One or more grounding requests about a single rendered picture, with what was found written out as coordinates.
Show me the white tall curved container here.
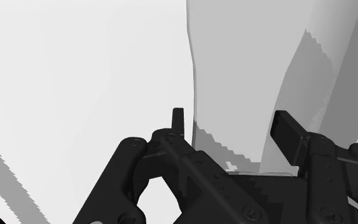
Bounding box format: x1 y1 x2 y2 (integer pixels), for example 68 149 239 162
186 0 358 174

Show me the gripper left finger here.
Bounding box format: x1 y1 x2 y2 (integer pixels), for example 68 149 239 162
72 107 271 224

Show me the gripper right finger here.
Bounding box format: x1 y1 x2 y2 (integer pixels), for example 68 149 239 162
270 109 358 224

